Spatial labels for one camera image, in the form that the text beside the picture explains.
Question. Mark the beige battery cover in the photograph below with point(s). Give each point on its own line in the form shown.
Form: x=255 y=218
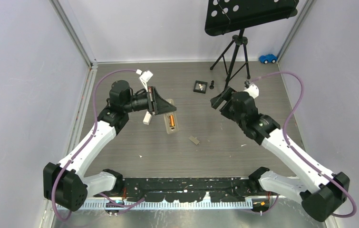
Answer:
x=194 y=140

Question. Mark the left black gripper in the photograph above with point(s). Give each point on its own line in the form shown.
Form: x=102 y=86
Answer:
x=157 y=105

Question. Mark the blue toy car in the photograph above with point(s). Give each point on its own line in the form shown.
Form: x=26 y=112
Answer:
x=269 y=58

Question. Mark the black music stand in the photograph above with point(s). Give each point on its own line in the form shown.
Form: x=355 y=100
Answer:
x=226 y=16

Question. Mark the black chess piece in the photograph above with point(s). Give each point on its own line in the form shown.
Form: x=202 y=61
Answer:
x=211 y=86

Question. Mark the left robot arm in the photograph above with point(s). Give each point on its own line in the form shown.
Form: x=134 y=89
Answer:
x=64 y=182

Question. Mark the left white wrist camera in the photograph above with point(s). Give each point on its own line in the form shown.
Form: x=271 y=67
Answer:
x=144 y=77

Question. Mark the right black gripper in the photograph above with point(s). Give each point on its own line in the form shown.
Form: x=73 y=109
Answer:
x=217 y=101

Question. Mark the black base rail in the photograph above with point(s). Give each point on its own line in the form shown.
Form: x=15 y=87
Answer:
x=227 y=189

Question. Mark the small black square box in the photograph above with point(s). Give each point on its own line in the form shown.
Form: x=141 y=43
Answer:
x=200 y=87

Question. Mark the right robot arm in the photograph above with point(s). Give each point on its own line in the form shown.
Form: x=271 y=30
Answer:
x=319 y=190

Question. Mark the white beige remote control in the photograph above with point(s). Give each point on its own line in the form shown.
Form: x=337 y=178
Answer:
x=168 y=129

